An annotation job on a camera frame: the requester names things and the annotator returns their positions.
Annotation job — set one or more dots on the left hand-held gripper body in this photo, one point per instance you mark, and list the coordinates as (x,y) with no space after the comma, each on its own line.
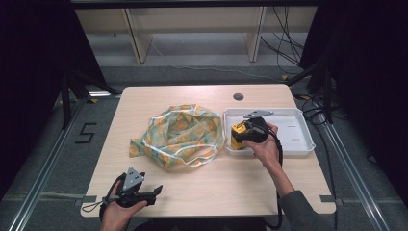
(131,186)

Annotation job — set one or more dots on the aluminium floor rail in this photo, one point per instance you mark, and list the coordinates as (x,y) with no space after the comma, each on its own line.
(351,173)
(48,166)

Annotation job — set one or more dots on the black metal stand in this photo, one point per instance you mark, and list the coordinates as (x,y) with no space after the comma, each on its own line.
(325,86)
(69,96)

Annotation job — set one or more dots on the orange print shopping bag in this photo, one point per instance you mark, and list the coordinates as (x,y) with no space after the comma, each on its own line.
(179,134)

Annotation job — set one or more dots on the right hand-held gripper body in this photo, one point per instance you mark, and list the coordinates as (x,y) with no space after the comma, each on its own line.
(256,128)

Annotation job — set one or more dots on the white plastic tray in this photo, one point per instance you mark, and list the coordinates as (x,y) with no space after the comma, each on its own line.
(295,134)

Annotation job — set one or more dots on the yellow and black packet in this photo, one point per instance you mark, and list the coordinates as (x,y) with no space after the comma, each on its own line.
(238,145)

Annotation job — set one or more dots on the person's left hand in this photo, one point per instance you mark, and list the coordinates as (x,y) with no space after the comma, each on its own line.
(117,216)

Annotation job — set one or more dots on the light wooden desk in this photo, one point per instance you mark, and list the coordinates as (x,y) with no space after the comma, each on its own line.
(192,22)

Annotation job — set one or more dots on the person's right hand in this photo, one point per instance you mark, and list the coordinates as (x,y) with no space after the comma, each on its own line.
(266,150)

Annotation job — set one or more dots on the dark curtain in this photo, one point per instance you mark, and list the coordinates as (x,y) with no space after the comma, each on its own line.
(372,80)
(32,80)

